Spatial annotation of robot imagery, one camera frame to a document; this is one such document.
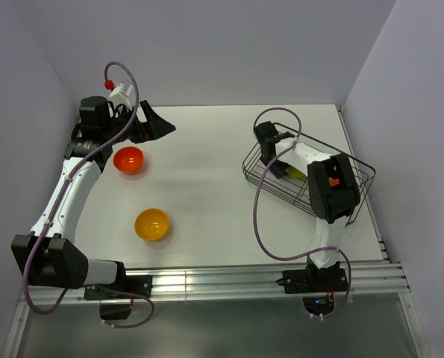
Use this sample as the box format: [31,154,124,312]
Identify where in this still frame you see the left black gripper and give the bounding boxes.
[103,101,175,145]

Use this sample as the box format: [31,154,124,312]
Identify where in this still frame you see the lime green bowl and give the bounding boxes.
[286,166,307,180]

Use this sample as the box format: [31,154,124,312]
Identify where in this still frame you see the white bowl orange outside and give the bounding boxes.
[329,178,340,186]

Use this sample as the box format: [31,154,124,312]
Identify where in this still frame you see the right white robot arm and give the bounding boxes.
[252,122,360,291]

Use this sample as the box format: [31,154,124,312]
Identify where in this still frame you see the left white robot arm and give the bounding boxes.
[11,96,176,298]

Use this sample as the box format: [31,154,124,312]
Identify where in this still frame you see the yellow-orange bowl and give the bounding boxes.
[134,208,170,242]

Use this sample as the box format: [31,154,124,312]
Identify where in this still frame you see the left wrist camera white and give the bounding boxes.
[104,80,134,109]

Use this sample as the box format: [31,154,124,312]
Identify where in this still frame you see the dark wire dish rack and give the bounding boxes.
[242,122,376,224]

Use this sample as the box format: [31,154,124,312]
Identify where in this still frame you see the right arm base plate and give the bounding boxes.
[276,262,348,318]

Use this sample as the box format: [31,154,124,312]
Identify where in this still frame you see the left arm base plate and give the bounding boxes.
[83,274,155,327]

